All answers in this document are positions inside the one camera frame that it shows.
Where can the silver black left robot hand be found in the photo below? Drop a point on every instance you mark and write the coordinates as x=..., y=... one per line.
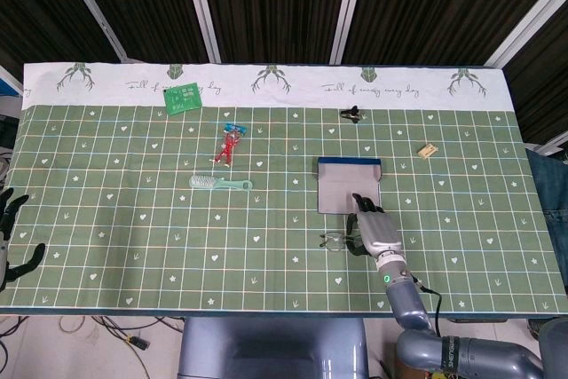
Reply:
x=6, y=217

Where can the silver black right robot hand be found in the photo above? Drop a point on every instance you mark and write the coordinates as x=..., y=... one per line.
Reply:
x=377, y=230

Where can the wire-frame eyeglasses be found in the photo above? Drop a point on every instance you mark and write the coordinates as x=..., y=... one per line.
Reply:
x=335, y=240

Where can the blue tray with eyeglasses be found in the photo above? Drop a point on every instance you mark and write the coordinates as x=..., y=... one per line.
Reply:
x=337, y=183

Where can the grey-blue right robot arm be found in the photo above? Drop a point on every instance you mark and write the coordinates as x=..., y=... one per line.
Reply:
x=408, y=303

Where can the cardboard box with colourful parts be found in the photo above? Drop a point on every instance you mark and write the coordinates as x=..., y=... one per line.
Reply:
x=401, y=368

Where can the small beige wooden block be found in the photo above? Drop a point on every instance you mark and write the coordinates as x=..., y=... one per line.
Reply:
x=428, y=151

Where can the black staple remover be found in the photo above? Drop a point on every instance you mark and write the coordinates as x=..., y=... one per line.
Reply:
x=352, y=113

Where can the green checked tablecloth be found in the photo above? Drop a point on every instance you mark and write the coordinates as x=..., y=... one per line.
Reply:
x=133, y=201

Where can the grey-blue robot torso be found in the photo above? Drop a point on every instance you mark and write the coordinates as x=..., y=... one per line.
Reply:
x=270, y=348

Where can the blue denim cloth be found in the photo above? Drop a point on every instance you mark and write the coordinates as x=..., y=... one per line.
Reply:
x=550, y=192

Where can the mint green scrub brush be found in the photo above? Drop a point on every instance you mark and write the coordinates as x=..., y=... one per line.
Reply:
x=204, y=182

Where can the small black power adapter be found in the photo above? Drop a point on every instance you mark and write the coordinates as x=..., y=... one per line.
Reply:
x=137, y=343

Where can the green circuit board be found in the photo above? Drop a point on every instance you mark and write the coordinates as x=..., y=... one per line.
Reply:
x=182, y=99

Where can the white partition post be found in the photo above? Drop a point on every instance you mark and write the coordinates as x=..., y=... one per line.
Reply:
x=200, y=2
x=349, y=2
x=530, y=19
x=91, y=2

